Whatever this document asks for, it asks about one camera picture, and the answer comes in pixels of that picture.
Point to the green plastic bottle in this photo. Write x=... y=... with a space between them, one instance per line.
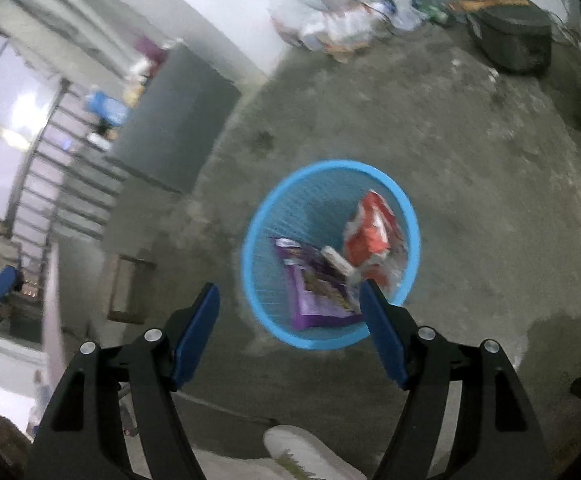
x=435 y=10

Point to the blue detergent bottle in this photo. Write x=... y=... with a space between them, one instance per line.
x=105 y=105

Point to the blue plastic mesh basket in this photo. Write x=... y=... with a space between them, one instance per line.
x=280 y=210

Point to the metal balcony railing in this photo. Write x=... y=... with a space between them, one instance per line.
x=60 y=180

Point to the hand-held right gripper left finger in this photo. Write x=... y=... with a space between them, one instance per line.
x=198 y=332

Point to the grey cabinet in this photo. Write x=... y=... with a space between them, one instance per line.
x=170 y=120

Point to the red snack bag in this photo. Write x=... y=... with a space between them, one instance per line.
x=370 y=230

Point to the purple snack bag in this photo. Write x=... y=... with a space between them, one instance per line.
x=315 y=295

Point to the white shoe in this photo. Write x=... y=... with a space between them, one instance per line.
x=305 y=450

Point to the wooden stool frame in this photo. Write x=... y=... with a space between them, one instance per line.
x=115 y=290

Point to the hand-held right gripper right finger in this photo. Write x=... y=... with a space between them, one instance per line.
x=383 y=332

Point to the white plastic bag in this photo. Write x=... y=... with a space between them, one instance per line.
x=300 y=20

